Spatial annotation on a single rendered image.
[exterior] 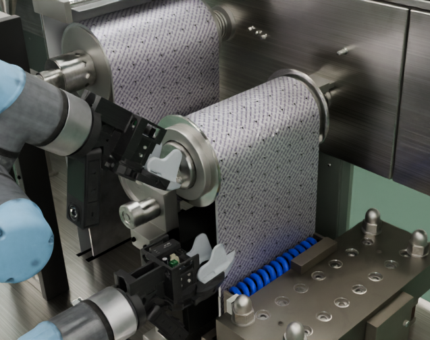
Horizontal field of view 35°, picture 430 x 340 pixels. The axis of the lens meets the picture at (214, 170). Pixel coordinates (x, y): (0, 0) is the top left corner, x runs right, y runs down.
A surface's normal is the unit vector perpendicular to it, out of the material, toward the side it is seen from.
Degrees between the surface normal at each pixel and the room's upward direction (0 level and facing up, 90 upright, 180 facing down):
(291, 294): 0
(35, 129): 109
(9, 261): 90
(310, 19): 90
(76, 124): 81
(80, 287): 0
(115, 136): 90
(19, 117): 95
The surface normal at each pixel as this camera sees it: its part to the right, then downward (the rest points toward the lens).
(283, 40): -0.73, 0.36
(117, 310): 0.45, -0.39
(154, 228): -0.04, -0.87
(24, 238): 0.55, 0.40
